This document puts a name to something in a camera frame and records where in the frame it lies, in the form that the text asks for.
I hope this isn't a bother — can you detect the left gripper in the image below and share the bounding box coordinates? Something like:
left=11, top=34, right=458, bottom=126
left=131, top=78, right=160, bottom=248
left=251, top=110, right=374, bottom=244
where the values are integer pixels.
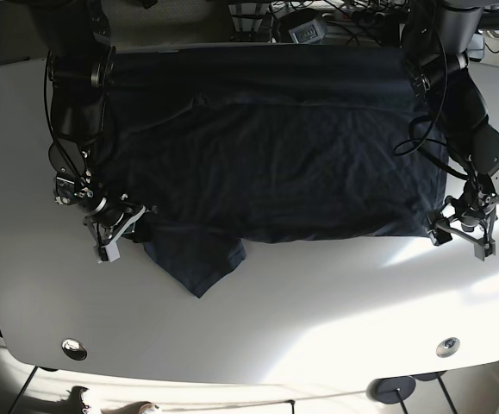
left=425, top=196, right=497, bottom=260

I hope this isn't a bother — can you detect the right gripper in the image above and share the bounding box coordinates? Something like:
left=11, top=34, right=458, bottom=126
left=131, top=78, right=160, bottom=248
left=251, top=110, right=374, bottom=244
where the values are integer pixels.
left=83, top=200, right=159, bottom=264

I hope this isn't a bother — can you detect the navy blue T-shirt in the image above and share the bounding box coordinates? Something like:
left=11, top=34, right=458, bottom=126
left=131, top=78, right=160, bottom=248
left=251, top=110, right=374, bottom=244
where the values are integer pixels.
left=97, top=45, right=446, bottom=298

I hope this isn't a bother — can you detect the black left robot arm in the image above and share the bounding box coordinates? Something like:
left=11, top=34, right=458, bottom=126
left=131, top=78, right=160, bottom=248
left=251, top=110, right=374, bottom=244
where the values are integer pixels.
left=401, top=1, right=499, bottom=260

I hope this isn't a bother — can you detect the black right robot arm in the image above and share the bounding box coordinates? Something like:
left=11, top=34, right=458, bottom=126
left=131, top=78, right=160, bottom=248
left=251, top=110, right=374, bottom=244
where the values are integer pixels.
left=26, top=1, right=146, bottom=263

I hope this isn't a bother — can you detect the right black floor stand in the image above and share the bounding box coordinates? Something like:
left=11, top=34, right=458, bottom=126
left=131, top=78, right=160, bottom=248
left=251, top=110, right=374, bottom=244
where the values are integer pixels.
left=413, top=371, right=458, bottom=414

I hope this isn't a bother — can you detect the black floor stand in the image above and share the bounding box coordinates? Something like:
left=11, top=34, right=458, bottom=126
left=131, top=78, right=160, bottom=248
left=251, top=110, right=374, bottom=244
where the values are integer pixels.
left=413, top=371, right=458, bottom=414
left=366, top=376, right=416, bottom=414

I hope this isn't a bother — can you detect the left black floor stand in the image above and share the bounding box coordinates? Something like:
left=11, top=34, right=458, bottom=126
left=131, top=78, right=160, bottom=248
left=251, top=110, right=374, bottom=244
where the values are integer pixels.
left=366, top=376, right=416, bottom=414

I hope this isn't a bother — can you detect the white orange shoe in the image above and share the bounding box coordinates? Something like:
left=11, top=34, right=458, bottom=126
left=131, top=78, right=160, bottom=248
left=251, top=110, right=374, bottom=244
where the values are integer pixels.
left=67, top=386, right=92, bottom=414
left=115, top=401, right=161, bottom=414

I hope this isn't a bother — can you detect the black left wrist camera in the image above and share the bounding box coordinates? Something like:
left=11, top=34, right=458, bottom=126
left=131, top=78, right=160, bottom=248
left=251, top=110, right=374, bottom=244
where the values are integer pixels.
left=427, top=228, right=452, bottom=247

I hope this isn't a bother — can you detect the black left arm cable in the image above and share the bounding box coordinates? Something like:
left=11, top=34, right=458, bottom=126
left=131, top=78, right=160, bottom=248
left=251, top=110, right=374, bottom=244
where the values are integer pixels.
left=393, top=12, right=470, bottom=182

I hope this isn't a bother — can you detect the table cable grommet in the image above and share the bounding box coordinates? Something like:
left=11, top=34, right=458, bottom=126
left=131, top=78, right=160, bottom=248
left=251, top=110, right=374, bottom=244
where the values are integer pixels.
left=435, top=336, right=460, bottom=358
left=61, top=338, right=88, bottom=361

